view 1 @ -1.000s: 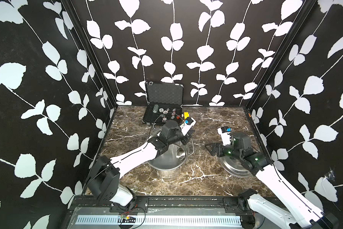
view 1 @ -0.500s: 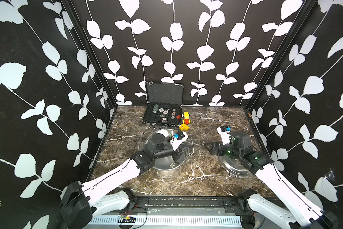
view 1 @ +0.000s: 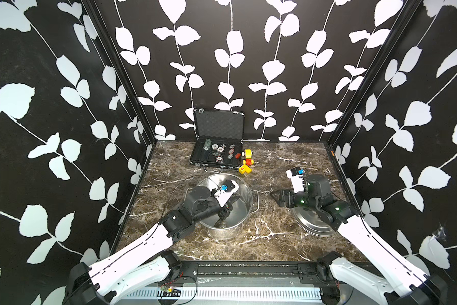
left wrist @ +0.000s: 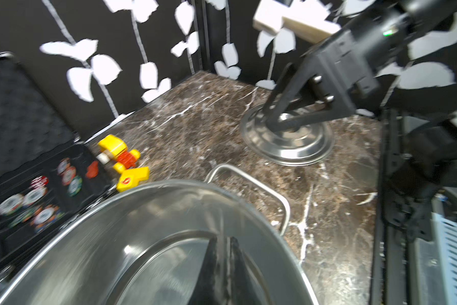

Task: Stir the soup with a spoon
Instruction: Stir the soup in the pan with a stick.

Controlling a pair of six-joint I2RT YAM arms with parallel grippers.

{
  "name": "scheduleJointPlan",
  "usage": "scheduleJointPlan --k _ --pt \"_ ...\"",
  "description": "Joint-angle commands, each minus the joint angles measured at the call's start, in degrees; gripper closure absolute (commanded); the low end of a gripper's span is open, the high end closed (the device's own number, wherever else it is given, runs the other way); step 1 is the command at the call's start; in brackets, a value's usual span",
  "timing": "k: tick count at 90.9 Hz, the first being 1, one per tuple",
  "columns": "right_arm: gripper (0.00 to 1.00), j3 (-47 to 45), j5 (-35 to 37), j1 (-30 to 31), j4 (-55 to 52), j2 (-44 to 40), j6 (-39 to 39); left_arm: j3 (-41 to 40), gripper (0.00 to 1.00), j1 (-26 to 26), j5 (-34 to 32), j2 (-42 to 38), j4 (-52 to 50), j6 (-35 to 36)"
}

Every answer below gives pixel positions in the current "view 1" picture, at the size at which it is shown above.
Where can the stainless steel pot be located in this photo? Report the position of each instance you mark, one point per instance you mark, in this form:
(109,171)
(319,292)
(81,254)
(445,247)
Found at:
(232,221)

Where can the long metal spoon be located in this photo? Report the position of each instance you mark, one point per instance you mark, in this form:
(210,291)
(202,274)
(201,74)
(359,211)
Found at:
(221,224)

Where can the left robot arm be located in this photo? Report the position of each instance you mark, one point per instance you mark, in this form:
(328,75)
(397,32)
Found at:
(148,259)

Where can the black poker chip case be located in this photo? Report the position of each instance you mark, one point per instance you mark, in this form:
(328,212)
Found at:
(219,138)

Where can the white perforated strip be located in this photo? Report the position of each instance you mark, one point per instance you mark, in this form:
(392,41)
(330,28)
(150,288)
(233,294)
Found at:
(285,294)

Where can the yellow red toy car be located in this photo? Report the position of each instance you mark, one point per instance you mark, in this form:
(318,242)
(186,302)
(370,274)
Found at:
(248,157)

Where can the yellow number six block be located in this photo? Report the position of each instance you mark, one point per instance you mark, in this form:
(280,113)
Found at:
(244,169)

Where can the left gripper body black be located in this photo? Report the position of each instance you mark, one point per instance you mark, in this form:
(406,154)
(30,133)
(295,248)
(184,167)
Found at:
(225,210)

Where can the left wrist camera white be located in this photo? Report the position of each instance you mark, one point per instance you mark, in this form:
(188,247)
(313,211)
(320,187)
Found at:
(226,190)

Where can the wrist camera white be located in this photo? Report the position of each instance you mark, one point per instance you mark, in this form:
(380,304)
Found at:
(226,190)
(296,176)

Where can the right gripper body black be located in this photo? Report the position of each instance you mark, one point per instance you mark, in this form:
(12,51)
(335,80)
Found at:
(291,194)

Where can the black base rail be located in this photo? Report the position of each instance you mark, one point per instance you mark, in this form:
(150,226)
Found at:
(305,272)

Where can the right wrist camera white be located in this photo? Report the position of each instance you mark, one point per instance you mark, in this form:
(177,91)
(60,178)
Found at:
(296,176)

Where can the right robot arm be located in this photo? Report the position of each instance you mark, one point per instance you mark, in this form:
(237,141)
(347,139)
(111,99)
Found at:
(399,281)

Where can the steel pot lid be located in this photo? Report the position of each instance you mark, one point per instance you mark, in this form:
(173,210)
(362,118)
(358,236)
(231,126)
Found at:
(310,222)

